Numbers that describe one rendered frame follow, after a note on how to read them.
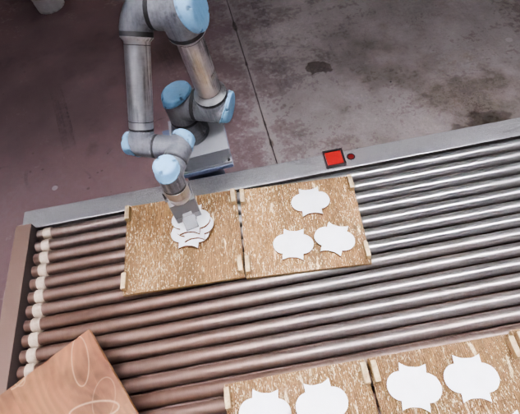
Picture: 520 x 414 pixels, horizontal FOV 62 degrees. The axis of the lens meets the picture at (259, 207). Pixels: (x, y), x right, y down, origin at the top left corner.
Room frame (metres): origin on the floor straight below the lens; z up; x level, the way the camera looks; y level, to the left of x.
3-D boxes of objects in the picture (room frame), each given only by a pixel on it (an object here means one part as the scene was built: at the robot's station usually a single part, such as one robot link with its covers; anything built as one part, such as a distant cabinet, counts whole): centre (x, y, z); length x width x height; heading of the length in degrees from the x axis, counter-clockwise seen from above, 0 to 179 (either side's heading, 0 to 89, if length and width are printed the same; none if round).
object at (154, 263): (0.75, 0.29, 0.93); 0.41 x 0.35 x 0.02; 87
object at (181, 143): (0.90, 0.22, 1.24); 0.11 x 0.11 x 0.08; 67
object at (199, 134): (1.22, 0.21, 1.01); 0.15 x 0.15 x 0.10
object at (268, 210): (0.72, -0.13, 0.93); 0.41 x 0.35 x 0.02; 85
